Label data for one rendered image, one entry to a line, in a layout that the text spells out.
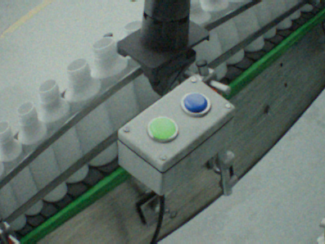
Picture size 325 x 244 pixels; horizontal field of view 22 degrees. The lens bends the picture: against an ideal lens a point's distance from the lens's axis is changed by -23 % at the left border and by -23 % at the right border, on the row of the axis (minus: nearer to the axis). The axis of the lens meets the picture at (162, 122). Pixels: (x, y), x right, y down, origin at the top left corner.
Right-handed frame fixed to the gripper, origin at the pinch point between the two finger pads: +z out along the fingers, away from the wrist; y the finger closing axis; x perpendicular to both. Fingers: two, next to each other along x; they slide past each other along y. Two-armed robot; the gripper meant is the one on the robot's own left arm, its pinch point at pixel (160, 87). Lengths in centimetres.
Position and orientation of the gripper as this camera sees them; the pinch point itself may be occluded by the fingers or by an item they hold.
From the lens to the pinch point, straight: 125.7
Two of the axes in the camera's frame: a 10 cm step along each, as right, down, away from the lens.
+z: -0.6, 6.6, 7.5
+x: 7.2, 5.5, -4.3
